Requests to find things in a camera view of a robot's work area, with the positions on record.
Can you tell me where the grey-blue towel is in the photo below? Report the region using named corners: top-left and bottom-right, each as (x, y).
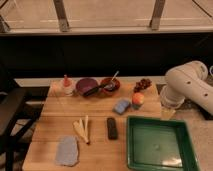
top-left (55, 136), bottom-right (79, 167)

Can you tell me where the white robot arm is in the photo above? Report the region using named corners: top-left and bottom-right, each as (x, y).
top-left (160, 61), bottom-right (213, 120)

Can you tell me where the green plastic tray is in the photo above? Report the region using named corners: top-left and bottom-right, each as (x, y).
top-left (126, 116), bottom-right (200, 171)

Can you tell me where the orange green cup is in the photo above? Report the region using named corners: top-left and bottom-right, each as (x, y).
top-left (132, 92), bottom-right (145, 110)

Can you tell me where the dark red grape bunch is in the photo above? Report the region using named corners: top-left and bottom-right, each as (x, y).
top-left (133, 79), bottom-right (152, 92)

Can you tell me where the blue sponge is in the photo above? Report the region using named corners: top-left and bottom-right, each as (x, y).
top-left (113, 99), bottom-right (130, 115)

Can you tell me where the black remote control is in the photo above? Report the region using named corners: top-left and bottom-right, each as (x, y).
top-left (107, 117), bottom-right (118, 140)

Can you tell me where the white spoon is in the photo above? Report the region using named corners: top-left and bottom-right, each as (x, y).
top-left (109, 71), bottom-right (119, 86)

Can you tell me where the black spatula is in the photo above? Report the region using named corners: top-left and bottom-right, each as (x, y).
top-left (83, 83), bottom-right (111, 97)

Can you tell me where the red-brown bowl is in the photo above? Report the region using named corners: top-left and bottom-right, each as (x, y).
top-left (101, 77), bottom-right (120, 96)

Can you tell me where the wooden cutting board table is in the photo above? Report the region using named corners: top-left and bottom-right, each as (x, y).
top-left (23, 81), bottom-right (161, 171)

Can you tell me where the purple bowl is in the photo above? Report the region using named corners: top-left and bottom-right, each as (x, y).
top-left (76, 78), bottom-right (98, 95)

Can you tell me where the clear bottle red cap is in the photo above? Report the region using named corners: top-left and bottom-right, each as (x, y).
top-left (62, 75), bottom-right (73, 96)

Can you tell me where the black chair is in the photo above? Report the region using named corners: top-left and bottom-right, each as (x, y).
top-left (0, 65), bottom-right (35, 171)

